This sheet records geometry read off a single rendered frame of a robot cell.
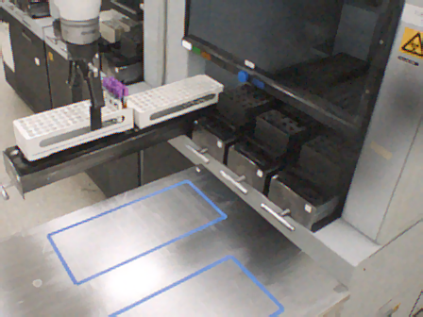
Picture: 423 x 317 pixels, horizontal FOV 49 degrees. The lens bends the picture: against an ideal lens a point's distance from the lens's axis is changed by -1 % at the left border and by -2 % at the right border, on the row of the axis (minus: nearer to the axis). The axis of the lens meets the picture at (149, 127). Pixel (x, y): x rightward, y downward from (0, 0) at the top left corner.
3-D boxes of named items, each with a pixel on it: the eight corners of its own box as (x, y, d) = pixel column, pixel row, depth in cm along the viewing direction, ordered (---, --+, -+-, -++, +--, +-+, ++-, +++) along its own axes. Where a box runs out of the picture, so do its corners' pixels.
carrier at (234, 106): (248, 126, 127) (251, 108, 124) (244, 128, 126) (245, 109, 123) (221, 108, 135) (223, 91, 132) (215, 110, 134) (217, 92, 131)
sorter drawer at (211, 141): (339, 84, 168) (344, 62, 163) (371, 100, 158) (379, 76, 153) (179, 145, 134) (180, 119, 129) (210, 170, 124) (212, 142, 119)
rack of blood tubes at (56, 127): (115, 111, 132) (115, 91, 129) (134, 126, 125) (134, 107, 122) (15, 141, 118) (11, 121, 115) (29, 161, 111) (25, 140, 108)
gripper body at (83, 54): (59, 36, 111) (62, 71, 115) (75, 47, 105) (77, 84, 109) (87, 30, 114) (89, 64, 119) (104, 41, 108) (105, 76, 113)
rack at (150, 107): (201, 91, 148) (203, 74, 145) (222, 104, 141) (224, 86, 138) (122, 117, 134) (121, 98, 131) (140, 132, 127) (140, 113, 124)
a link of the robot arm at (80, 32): (70, 24, 101) (72, 49, 104) (106, 17, 105) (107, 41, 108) (53, 13, 107) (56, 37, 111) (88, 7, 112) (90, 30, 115)
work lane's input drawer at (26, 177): (205, 104, 155) (207, 79, 150) (233, 122, 145) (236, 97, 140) (-10, 177, 121) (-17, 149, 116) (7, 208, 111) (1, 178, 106)
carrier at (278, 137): (291, 154, 116) (295, 133, 113) (285, 156, 115) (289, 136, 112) (259, 132, 124) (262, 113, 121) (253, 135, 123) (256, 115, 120)
